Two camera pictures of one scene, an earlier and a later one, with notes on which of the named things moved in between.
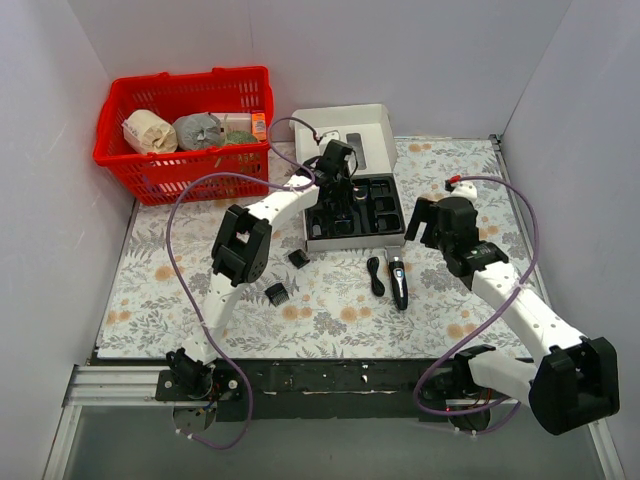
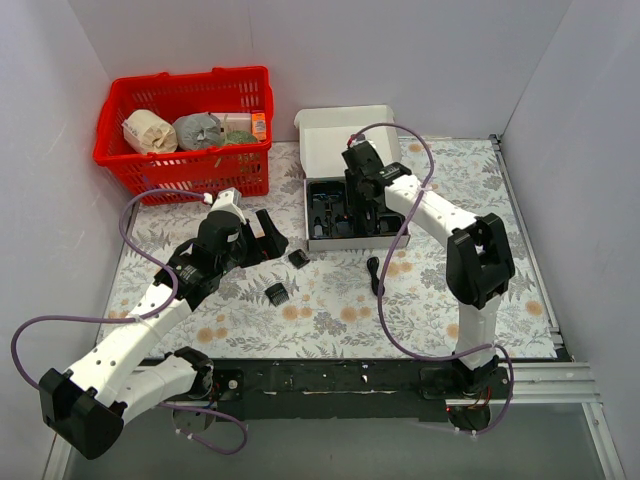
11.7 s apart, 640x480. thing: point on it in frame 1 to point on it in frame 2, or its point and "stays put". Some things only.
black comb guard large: (277, 294) stays put
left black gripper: (338, 198) to (255, 240)
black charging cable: (377, 286) stays put
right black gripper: (428, 226) to (364, 195)
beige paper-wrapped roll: (149, 133) stays put
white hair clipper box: (378, 218) stays put
